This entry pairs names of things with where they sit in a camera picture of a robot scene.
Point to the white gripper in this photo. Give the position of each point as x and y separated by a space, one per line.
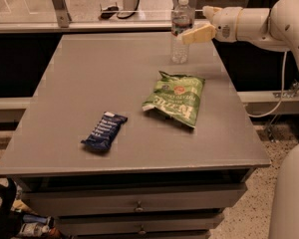
225 24

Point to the clear plastic water bottle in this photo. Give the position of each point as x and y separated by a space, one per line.
182 18

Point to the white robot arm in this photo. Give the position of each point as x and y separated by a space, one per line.
275 29

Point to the green chips bag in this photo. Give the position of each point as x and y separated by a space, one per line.
177 97

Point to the grey drawer cabinet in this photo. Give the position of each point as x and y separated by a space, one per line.
96 73

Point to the blue snack bar wrapper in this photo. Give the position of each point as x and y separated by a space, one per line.
104 133

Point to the top grey drawer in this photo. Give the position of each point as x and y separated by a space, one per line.
134 200

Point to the grey drawer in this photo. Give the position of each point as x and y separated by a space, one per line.
138 224
134 200

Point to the bottles on floor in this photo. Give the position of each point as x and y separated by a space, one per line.
35 226

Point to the black bag on floor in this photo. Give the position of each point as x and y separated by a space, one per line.
10 221

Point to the metal railing frame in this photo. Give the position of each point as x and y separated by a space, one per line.
25 16

